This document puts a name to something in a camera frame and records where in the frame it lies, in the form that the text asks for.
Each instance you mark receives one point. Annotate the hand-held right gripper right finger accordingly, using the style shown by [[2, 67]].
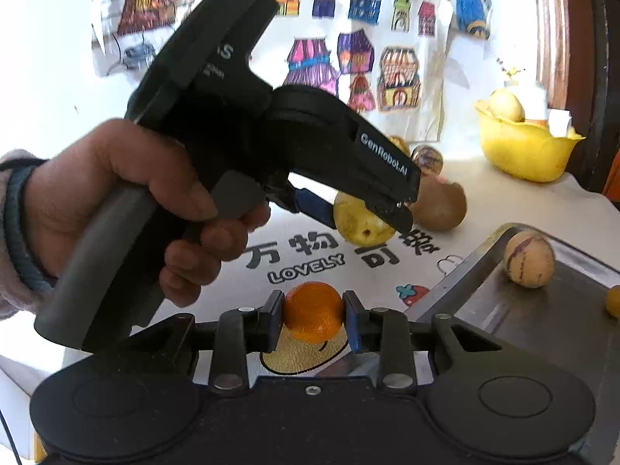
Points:
[[349, 323]]

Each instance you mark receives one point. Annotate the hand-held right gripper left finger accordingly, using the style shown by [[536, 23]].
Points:
[[276, 322]]

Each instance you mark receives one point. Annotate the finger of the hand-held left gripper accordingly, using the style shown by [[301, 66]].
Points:
[[312, 206], [399, 215]]

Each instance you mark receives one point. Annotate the orange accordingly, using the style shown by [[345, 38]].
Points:
[[312, 311]]

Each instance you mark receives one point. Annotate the yellow pear with dark spot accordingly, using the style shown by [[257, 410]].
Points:
[[361, 227]]

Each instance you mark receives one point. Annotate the metal tray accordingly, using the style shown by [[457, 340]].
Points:
[[542, 315]]

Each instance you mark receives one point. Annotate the person's left hand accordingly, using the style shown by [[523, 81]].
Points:
[[97, 164]]

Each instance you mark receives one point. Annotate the large brown round fruit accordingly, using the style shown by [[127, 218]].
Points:
[[438, 206]]

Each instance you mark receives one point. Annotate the printed white tablecloth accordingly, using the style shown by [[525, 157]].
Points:
[[232, 290]]

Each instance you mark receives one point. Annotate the striped tan round fruit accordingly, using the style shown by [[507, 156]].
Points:
[[529, 260], [428, 161]]

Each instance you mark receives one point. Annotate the paper drawing of a figure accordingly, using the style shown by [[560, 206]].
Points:
[[140, 5]]

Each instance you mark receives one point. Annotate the paper drawing of colourful houses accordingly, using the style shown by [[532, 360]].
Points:
[[402, 82]]

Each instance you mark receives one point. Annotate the yellow plastic bowl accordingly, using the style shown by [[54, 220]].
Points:
[[525, 152]]

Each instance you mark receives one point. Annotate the pale yellow pear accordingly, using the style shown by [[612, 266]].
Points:
[[506, 105]]

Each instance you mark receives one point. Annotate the yellow flowers in glass jar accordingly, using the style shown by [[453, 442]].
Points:
[[513, 76]]

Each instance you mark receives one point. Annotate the small white box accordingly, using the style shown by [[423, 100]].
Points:
[[559, 123]]

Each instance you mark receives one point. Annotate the small yellow fruit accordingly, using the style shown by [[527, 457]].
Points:
[[614, 302]]

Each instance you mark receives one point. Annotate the brown wooden door frame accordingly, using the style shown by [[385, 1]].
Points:
[[576, 58]]

